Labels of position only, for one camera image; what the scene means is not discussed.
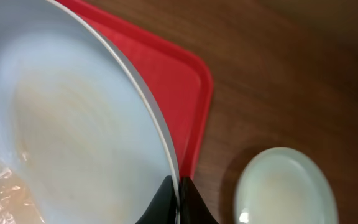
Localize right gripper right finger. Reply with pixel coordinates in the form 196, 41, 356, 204
180, 177, 218, 224

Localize white plate top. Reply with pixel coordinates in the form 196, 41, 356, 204
0, 0, 180, 224

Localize white plate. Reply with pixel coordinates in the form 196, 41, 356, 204
0, 0, 180, 224
233, 147, 339, 224

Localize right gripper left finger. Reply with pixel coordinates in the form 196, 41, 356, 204
136, 176, 177, 224

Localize white plate bottom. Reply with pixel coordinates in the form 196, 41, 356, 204
233, 147, 339, 224

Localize red plastic tray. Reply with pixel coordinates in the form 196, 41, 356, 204
0, 0, 214, 224

